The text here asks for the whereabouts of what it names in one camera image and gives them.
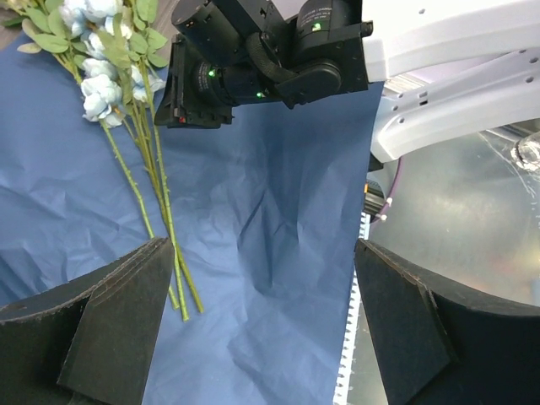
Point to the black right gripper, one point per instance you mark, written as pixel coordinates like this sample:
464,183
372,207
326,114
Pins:
192,91

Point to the artificial flower bunch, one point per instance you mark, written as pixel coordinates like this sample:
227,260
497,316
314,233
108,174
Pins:
112,51

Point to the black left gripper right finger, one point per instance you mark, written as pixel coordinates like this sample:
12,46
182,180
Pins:
438,341

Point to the white slotted cable duct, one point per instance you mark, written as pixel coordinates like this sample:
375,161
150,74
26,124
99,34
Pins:
346,370

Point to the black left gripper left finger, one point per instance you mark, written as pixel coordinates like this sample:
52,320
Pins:
91,340

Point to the blue wrapping paper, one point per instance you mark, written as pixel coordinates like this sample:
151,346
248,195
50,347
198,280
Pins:
266,213

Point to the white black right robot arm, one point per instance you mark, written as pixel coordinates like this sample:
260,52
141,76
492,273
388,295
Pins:
232,53

